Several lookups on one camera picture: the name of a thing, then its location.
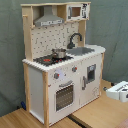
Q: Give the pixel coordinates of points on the black toy faucet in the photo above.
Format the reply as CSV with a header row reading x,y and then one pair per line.
x,y
72,43

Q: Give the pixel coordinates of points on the white fridge door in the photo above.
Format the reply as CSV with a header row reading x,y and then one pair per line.
x,y
90,79

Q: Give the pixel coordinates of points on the white oven door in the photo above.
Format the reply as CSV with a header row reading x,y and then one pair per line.
x,y
63,100

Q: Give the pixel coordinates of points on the silver toy pot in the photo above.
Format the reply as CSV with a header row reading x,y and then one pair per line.
x,y
58,53

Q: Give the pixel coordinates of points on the grey backdrop curtain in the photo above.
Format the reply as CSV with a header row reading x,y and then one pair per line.
x,y
107,27

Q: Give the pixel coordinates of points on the toy microwave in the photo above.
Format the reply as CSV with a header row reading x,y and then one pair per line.
x,y
78,11

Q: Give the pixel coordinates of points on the red left stove knob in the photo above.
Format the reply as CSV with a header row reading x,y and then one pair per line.
x,y
56,75

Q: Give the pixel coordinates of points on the black toy stovetop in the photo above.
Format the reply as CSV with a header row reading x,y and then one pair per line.
x,y
49,60

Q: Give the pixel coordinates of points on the grey range hood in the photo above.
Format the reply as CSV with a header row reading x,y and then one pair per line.
x,y
48,18

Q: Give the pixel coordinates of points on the wooden toy kitchen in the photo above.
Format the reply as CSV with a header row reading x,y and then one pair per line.
x,y
39,42

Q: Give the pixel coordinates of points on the grey toy sink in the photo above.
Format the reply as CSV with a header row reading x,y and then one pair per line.
x,y
80,51

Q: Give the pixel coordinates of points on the red right stove knob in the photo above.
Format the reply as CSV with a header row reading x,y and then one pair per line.
x,y
74,69

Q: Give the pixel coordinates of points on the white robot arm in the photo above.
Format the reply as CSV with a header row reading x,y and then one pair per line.
x,y
118,92

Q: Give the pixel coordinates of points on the red stove knob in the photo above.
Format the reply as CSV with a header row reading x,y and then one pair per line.
x,y
56,75
74,69

